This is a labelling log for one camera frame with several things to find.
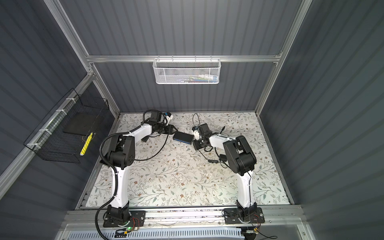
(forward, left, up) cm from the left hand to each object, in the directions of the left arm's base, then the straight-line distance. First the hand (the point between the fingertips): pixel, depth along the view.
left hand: (175, 129), depth 104 cm
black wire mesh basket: (-19, +52, +22) cm, 60 cm away
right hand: (-10, -15, -5) cm, 19 cm away
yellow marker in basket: (-25, +39, +22) cm, 51 cm away
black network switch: (-3, -6, -6) cm, 9 cm away
